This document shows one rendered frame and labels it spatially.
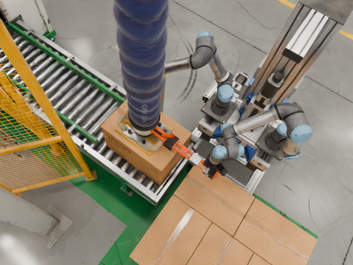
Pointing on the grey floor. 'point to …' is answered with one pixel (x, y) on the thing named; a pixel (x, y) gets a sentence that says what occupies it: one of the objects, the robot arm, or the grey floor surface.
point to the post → (163, 94)
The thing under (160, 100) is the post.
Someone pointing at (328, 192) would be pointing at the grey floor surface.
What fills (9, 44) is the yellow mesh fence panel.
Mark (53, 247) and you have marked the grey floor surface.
